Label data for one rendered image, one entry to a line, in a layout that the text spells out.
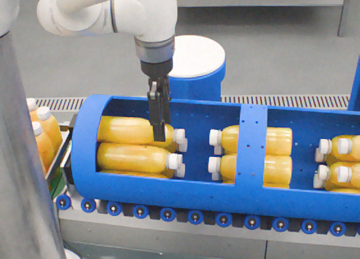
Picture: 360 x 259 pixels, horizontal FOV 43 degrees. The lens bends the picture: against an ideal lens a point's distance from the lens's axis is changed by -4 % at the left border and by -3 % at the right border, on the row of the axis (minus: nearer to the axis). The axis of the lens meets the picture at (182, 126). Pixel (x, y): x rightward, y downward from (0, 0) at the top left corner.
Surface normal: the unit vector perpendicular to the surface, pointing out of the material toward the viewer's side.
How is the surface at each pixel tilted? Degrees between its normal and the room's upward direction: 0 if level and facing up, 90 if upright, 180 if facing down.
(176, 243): 71
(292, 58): 0
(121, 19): 87
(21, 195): 83
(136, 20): 92
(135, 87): 0
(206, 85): 90
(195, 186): 77
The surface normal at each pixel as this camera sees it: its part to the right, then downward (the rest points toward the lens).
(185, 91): -0.09, 0.66
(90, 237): -0.16, 0.36
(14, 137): 0.81, 0.28
